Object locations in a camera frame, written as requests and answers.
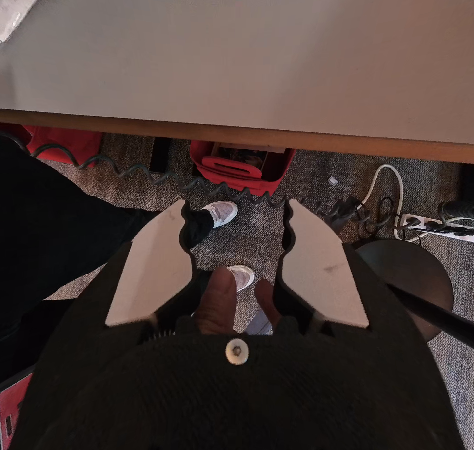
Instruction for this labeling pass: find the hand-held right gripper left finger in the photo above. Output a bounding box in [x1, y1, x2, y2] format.
[105, 199, 198, 328]

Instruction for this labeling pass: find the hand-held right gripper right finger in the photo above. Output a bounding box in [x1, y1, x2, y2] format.
[276, 199, 370, 328]

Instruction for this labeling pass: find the black desk leg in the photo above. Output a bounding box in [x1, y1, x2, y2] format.
[459, 162, 474, 200]

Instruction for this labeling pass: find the person's white shoe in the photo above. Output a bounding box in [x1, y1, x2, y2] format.
[227, 265, 255, 292]
[202, 201, 238, 230]

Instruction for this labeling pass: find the black round stand base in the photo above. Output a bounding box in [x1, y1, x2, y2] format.
[355, 240, 454, 343]

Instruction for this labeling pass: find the white power strip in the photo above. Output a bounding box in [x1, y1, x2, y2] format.
[402, 213, 474, 240]

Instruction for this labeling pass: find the red felt storage bin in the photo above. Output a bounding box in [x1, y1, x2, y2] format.
[190, 141, 297, 197]

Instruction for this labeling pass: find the person's black trouser leg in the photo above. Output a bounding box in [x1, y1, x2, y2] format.
[0, 135, 215, 347]

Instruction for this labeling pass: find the black pole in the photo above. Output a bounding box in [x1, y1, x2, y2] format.
[385, 283, 474, 342]

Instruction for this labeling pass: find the black ribbed cylinder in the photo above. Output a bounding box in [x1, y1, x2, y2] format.
[438, 199, 474, 222]

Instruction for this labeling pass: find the red fabric bag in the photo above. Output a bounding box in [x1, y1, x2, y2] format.
[0, 123, 103, 158]

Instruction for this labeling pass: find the red printed box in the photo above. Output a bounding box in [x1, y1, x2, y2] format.
[0, 372, 34, 450]

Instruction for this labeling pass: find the clear plastic bag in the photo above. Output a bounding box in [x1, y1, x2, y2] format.
[0, 0, 56, 44]

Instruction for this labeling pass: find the black coiled cable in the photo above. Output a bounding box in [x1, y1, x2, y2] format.
[31, 144, 371, 230]

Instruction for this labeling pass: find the white cable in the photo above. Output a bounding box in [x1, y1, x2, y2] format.
[361, 164, 405, 241]

